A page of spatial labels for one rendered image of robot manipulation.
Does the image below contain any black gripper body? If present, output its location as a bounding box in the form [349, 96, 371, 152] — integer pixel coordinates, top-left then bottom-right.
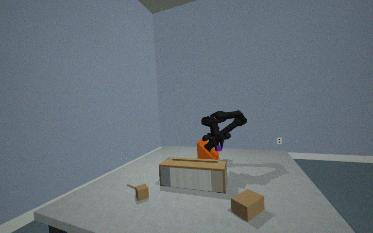
[202, 126, 231, 141]

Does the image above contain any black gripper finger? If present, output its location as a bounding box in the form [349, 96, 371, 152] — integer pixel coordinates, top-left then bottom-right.
[219, 138, 226, 149]
[209, 138, 217, 150]

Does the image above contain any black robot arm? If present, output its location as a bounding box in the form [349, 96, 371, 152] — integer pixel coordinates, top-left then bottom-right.
[201, 110, 247, 152]

